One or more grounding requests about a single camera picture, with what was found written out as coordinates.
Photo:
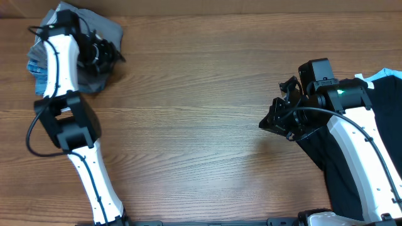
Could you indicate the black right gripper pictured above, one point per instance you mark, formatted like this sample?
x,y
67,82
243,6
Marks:
x,y
281,113

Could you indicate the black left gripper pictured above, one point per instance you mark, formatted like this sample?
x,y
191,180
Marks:
x,y
108,54

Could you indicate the grey shorts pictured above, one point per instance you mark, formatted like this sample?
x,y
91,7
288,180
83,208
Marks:
x,y
90,21

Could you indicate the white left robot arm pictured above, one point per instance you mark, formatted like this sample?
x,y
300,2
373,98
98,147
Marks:
x,y
68,119

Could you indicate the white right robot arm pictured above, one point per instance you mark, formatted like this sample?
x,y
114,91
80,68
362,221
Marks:
x,y
351,129

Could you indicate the folded blue denim jeans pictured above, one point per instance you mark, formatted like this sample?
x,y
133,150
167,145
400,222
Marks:
x,y
40,74

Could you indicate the black t-shirt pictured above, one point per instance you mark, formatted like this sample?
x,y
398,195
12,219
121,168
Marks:
x,y
322,148

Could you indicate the light blue garment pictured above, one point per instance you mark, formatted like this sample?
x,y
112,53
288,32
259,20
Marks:
x,y
385,72

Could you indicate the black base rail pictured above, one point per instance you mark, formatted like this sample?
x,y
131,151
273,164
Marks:
x,y
213,222

